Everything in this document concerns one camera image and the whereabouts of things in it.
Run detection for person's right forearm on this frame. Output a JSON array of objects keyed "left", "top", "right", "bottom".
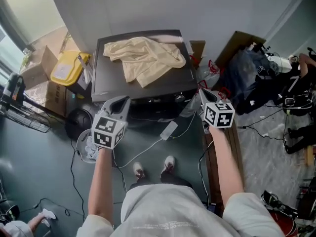
[{"left": 208, "top": 126, "right": 245, "bottom": 218}]

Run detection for brown slatted wooden bench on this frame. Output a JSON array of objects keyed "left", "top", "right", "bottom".
[{"left": 202, "top": 123, "right": 245, "bottom": 214}]

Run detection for black pedestal fan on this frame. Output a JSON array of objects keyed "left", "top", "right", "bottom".
[{"left": 0, "top": 72, "right": 93, "bottom": 141}]

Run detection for small brown cardboard box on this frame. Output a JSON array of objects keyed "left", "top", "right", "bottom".
[{"left": 189, "top": 40, "right": 206, "bottom": 66}]

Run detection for black floor cable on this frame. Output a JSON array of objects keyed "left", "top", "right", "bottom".
[
  {"left": 70, "top": 142, "right": 86, "bottom": 218},
  {"left": 198, "top": 142, "right": 213, "bottom": 202},
  {"left": 238, "top": 107, "right": 289, "bottom": 141}
]

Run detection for person's white sneaker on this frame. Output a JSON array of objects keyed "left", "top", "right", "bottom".
[
  {"left": 133, "top": 161, "right": 146, "bottom": 180},
  {"left": 160, "top": 156, "right": 176, "bottom": 177}
]

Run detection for large frosted glass window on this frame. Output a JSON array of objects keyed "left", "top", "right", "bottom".
[{"left": 0, "top": 0, "right": 67, "bottom": 66}]

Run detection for blue plastic wrapped bundle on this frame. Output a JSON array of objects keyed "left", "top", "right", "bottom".
[{"left": 227, "top": 47, "right": 279, "bottom": 101}]

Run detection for person's black trousers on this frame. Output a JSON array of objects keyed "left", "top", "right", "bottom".
[{"left": 129, "top": 171, "right": 193, "bottom": 191}]

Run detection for person's light grey t-shirt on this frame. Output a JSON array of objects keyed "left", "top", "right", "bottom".
[{"left": 76, "top": 183, "right": 287, "bottom": 237}]

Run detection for cream crumpled garment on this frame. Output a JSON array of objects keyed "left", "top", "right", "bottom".
[{"left": 102, "top": 36, "right": 187, "bottom": 88}]

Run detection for yellow plastic bin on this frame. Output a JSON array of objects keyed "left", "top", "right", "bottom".
[{"left": 50, "top": 50, "right": 92, "bottom": 87}]

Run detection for white power strip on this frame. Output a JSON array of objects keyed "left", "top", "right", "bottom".
[{"left": 159, "top": 121, "right": 179, "bottom": 141}]

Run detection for grey handled white pole tool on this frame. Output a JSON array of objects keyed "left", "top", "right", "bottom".
[{"left": 78, "top": 54, "right": 94, "bottom": 83}]

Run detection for person's right white sneaker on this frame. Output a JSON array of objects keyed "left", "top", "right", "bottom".
[{"left": 160, "top": 156, "right": 176, "bottom": 177}]

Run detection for white round mesh basket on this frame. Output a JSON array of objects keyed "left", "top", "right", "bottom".
[{"left": 76, "top": 128, "right": 102, "bottom": 161}]

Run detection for white bag with red handles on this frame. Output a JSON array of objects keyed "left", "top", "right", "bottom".
[{"left": 181, "top": 80, "right": 232, "bottom": 119}]

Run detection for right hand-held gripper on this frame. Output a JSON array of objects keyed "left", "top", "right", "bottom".
[{"left": 198, "top": 88, "right": 236, "bottom": 130}]

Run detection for person's left forearm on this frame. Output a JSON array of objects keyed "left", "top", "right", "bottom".
[{"left": 87, "top": 147, "right": 117, "bottom": 228}]

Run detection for large brown board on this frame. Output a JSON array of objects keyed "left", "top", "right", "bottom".
[{"left": 214, "top": 30, "right": 267, "bottom": 64}]

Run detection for clear bag with red handles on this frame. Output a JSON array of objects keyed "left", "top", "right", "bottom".
[{"left": 197, "top": 59, "right": 224, "bottom": 88}]

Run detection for person's left white sneaker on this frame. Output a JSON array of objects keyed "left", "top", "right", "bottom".
[{"left": 133, "top": 161, "right": 146, "bottom": 180}]

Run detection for crumpled white rag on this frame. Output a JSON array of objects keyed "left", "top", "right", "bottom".
[{"left": 85, "top": 142, "right": 99, "bottom": 159}]

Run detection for white power cable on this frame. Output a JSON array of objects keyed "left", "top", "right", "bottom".
[{"left": 112, "top": 138, "right": 163, "bottom": 169}]

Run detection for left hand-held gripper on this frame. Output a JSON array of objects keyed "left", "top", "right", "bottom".
[{"left": 91, "top": 95, "right": 132, "bottom": 150}]

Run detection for open brown cardboard box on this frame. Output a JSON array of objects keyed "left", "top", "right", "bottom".
[{"left": 21, "top": 45, "right": 59, "bottom": 90}]

